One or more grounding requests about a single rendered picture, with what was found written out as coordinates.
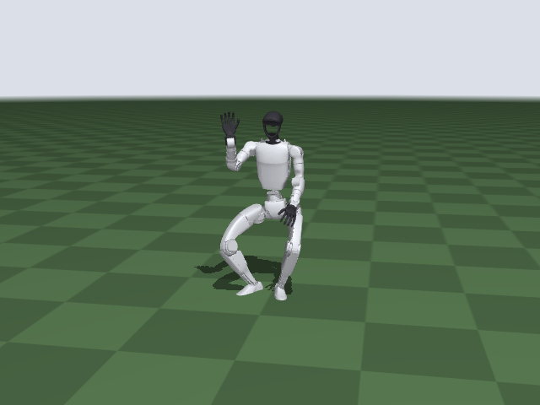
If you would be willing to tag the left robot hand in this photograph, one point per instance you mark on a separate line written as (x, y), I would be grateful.
(290, 211)

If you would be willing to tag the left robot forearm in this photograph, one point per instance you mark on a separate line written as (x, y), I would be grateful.
(297, 191)

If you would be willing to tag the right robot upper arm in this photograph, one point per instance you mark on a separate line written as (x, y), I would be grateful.
(248, 150)

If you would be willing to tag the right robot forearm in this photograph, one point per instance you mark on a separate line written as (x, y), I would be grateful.
(231, 156)

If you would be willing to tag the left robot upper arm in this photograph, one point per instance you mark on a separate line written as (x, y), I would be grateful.
(297, 154)

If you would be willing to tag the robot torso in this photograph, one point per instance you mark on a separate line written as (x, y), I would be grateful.
(273, 164)

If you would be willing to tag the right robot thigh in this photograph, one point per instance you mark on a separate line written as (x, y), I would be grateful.
(254, 214)

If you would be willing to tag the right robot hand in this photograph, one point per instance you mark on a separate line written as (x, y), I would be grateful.
(229, 128)

